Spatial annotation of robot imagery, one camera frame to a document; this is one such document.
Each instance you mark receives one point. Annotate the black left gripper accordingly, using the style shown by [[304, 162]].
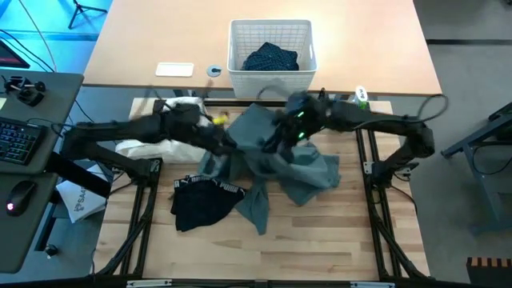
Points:
[[188, 124]]

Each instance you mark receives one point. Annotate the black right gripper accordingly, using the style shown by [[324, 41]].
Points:
[[308, 124]]

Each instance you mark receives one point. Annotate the grey-green garment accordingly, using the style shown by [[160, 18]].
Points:
[[304, 172]]

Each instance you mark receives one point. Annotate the black Puma garment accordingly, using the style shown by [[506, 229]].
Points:
[[204, 204]]

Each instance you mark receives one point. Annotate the navy dotted garment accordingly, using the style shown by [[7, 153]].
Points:
[[272, 58]]

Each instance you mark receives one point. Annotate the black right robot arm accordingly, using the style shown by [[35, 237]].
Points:
[[384, 122]]

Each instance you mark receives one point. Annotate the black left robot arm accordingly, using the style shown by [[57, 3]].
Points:
[[120, 128]]

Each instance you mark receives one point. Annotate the white plastic laundry basket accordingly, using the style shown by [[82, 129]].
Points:
[[272, 86]]

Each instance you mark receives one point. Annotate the yellow tape tag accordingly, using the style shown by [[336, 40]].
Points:
[[221, 119]]

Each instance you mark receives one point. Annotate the cream white garment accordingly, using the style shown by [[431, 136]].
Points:
[[160, 150]]

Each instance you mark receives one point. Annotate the small blue round object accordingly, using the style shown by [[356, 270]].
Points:
[[214, 71]]

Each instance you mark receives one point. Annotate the white rectangular cover plate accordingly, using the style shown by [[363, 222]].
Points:
[[174, 69]]

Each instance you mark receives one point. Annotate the white spray bottle green trigger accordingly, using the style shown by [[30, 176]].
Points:
[[361, 96]]

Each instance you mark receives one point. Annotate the light wooden desk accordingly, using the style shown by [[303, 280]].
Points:
[[360, 48]]

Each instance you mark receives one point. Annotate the white printed bag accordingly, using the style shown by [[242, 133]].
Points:
[[82, 204]]

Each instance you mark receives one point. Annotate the dark grey desk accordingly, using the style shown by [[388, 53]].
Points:
[[60, 92]]

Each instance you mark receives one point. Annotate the black tripod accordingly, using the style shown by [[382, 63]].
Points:
[[80, 9]]

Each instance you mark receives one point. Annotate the black round knob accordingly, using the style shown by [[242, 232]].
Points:
[[51, 250]]

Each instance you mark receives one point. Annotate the black desk clamp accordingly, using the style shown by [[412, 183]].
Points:
[[28, 94]]

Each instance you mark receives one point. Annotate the grey metal stand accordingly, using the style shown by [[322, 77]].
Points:
[[480, 160]]

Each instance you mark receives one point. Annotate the black keyboard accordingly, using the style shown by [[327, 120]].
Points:
[[18, 140]]

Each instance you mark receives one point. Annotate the black computer mouse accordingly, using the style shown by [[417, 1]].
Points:
[[20, 198]]

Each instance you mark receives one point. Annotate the black monitor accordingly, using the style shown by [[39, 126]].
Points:
[[10, 56]]

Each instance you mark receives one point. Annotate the orange black striped box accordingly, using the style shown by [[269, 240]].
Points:
[[488, 274]]

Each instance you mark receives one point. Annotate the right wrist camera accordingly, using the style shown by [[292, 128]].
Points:
[[298, 102]]

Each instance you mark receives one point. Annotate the black metal rig frame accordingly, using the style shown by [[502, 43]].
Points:
[[372, 224]]

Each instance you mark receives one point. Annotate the silver frame bracket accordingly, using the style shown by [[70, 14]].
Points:
[[148, 283], [372, 285]]

